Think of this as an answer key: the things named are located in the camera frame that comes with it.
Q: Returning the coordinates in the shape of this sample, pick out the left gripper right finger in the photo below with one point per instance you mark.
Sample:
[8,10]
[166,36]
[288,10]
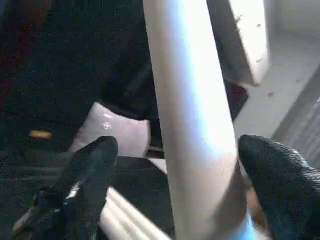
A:
[285,195]

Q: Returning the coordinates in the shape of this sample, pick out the black work mat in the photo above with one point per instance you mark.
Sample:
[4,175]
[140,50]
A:
[140,175]

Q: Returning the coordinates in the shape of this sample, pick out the grey printed pillow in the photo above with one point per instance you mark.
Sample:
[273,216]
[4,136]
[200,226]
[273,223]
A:
[120,130]

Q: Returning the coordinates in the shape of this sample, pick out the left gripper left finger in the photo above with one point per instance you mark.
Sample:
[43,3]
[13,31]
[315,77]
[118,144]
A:
[75,200]

